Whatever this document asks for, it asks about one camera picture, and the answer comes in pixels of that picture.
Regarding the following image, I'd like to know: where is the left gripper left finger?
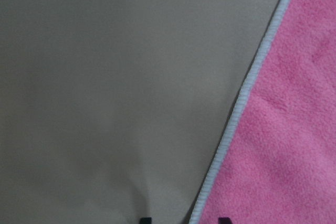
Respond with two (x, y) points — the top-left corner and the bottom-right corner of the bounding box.
(139, 217), (152, 224)

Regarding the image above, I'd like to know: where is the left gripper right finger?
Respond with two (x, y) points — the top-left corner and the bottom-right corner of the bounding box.
(218, 217), (232, 224)

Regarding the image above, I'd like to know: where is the pink and grey towel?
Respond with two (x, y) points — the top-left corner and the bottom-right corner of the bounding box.
(190, 0), (335, 223)

